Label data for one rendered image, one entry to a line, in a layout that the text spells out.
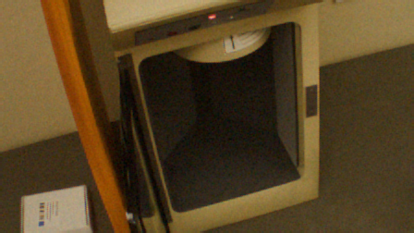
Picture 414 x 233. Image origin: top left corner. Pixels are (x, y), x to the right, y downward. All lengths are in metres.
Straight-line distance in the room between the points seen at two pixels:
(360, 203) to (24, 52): 0.81
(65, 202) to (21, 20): 0.41
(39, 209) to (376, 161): 0.73
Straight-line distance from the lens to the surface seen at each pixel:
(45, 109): 1.51
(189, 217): 1.19
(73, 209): 1.29
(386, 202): 1.27
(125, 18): 0.77
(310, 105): 1.09
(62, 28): 0.79
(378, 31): 1.66
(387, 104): 1.49
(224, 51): 0.99
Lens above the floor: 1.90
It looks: 41 degrees down
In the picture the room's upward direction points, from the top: 5 degrees counter-clockwise
